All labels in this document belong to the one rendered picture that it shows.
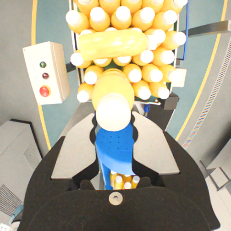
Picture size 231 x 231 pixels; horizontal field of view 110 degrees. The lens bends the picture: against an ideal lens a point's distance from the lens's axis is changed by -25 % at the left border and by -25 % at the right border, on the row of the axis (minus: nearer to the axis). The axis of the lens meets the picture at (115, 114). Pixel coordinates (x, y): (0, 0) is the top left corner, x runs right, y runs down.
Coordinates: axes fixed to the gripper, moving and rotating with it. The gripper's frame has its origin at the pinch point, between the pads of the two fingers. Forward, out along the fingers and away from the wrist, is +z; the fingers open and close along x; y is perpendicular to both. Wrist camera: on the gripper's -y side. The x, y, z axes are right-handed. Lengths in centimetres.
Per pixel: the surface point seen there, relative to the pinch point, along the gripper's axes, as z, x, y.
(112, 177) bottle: 26, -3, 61
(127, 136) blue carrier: 21.9, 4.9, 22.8
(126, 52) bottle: 17.7, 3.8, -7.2
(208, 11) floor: 132, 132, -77
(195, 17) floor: 132, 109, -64
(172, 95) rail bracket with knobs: 32.8, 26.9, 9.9
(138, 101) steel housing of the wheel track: 37.9, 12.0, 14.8
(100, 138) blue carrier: 21.6, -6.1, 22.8
